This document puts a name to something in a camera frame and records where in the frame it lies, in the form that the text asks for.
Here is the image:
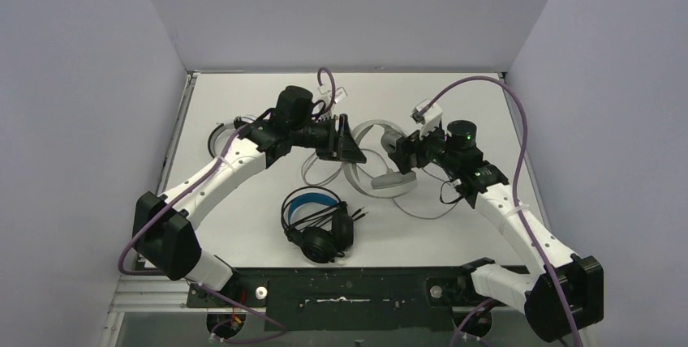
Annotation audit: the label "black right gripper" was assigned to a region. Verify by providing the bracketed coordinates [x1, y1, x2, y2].
[389, 119, 460, 174]

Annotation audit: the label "black headphone cable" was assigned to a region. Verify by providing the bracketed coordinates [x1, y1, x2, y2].
[290, 202, 372, 235]

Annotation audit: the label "black headphones with blue band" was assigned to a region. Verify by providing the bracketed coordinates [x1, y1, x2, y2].
[280, 186, 355, 264]

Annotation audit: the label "white and black headphones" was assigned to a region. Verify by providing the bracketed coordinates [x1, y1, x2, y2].
[207, 115, 257, 158]

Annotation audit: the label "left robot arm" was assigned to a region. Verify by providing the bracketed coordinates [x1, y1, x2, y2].
[127, 86, 366, 304]

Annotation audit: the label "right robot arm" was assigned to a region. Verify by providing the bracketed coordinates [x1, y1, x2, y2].
[381, 120, 604, 342]

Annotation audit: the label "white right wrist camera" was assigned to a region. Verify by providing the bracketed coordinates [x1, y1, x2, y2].
[411, 99, 443, 139]

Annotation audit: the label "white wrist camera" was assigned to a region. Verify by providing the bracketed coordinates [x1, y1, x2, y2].
[313, 85, 348, 117]
[411, 99, 443, 139]

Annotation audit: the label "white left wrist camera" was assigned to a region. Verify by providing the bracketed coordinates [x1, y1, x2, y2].
[313, 85, 348, 117]

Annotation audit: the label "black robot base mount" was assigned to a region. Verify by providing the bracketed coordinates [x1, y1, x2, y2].
[185, 266, 509, 332]

